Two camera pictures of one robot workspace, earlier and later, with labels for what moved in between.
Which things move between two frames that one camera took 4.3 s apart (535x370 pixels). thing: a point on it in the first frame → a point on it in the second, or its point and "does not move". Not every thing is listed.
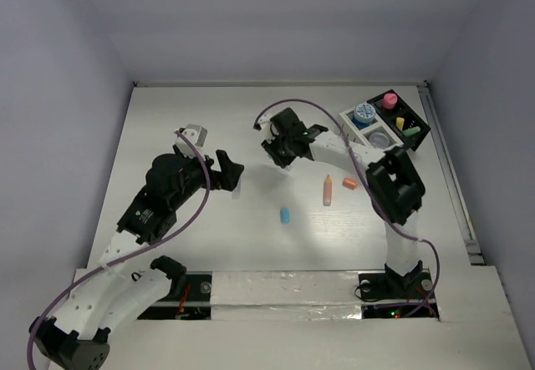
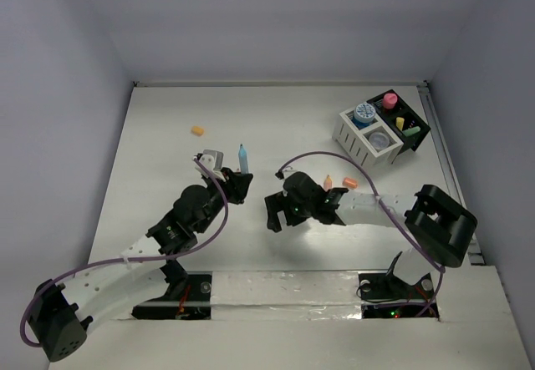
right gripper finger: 275,150 → 276,203
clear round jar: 379,140 does not move
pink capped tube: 389,100 does not move
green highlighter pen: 410,131 does not move
